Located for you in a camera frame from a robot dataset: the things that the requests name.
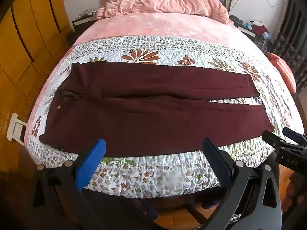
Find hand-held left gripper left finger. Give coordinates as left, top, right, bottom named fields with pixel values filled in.
left=31, top=138, right=108, bottom=230

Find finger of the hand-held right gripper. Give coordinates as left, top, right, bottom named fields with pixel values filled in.
left=282, top=127, right=307, bottom=146
left=262, top=130, right=289, bottom=150

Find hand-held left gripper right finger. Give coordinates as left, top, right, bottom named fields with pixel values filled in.
left=202, top=138, right=281, bottom=230

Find maroon pants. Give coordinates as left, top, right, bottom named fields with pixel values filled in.
left=38, top=62, right=274, bottom=157

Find person's right hand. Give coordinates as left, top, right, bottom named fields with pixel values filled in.
left=282, top=169, right=307, bottom=215

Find orange striped cushion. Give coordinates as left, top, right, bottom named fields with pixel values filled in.
left=266, top=52, right=297, bottom=94

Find white wooden rack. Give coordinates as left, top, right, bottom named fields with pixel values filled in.
left=6, top=112, right=29, bottom=147

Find plaid cloth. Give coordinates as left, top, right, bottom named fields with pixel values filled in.
left=254, top=37, right=269, bottom=53

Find dark patterned curtain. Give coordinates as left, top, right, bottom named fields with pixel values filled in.
left=273, top=0, right=307, bottom=95

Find cluttered dark nightstand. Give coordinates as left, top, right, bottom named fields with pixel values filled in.
left=229, top=15, right=270, bottom=39

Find white floral quilt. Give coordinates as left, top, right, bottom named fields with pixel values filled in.
left=24, top=35, right=305, bottom=199

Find dark nightstand with patterned cloth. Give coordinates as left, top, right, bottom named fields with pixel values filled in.
left=71, top=9, right=99, bottom=33

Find yellow wooden wardrobe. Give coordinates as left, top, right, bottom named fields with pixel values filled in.
left=0, top=0, right=75, bottom=173

